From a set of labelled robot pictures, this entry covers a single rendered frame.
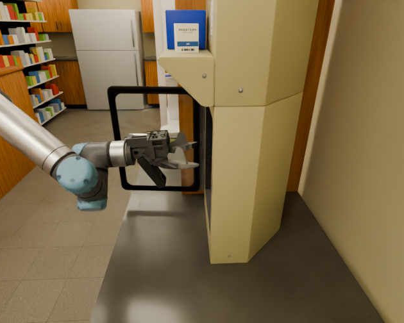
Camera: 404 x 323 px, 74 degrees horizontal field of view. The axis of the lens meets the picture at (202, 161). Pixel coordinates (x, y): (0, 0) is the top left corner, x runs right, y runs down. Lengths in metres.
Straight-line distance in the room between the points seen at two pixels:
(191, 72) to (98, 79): 5.25
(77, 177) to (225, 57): 0.39
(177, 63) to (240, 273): 0.58
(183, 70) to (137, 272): 0.56
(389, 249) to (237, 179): 0.41
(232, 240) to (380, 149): 0.45
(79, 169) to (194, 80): 0.31
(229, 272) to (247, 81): 0.53
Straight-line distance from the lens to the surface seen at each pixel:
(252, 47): 0.58
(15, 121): 0.73
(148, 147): 0.74
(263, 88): 0.60
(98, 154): 0.78
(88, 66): 5.80
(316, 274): 0.88
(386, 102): 0.81
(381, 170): 0.82
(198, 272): 0.83
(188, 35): 0.66
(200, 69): 0.57
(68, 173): 0.63
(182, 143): 0.83
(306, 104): 1.06
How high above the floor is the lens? 1.57
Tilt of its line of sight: 27 degrees down
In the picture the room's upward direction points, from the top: straight up
